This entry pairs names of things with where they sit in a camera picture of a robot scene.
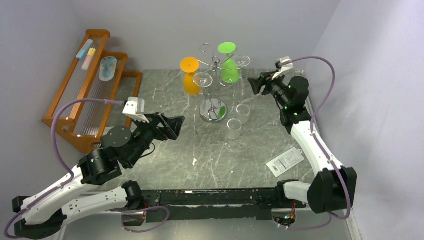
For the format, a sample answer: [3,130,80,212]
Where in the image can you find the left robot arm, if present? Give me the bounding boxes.
[12,112,185,240]

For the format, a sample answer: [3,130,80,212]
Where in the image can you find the green plastic wine glass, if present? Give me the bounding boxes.
[218,42,239,87]

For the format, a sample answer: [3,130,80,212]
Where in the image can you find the clear stemmed wine glass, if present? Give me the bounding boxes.
[193,72,213,99]

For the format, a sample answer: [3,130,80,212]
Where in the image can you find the orange plastic wine glass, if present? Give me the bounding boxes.
[179,56,201,95]

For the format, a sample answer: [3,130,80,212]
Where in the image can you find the blue blister pack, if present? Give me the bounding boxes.
[99,56,118,82]

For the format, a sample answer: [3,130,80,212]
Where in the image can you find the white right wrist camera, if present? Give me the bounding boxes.
[271,56,294,80]

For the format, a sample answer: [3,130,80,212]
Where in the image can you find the chrome wine glass rack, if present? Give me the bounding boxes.
[199,43,235,124]

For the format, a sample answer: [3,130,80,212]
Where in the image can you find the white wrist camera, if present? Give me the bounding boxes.
[271,56,294,80]
[122,97,150,123]

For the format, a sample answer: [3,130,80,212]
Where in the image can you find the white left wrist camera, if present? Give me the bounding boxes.
[122,97,150,123]

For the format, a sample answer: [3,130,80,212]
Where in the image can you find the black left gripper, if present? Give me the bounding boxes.
[128,112,187,167]

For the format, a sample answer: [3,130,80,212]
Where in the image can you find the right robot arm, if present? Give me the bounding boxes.
[247,71,357,214]

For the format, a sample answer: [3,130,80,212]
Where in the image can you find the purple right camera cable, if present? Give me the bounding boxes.
[281,56,353,221]

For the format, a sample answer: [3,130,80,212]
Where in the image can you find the pastel toothbrush package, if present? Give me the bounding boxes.
[76,39,97,71]

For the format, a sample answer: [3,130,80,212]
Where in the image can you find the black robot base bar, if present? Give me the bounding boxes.
[122,187,306,223]

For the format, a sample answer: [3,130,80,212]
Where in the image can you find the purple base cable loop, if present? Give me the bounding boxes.
[112,205,171,234]

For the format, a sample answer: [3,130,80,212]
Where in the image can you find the white printed package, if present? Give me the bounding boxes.
[265,147,305,177]

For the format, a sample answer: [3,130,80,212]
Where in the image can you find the orange wooden display shelf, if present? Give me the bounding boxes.
[41,29,142,154]

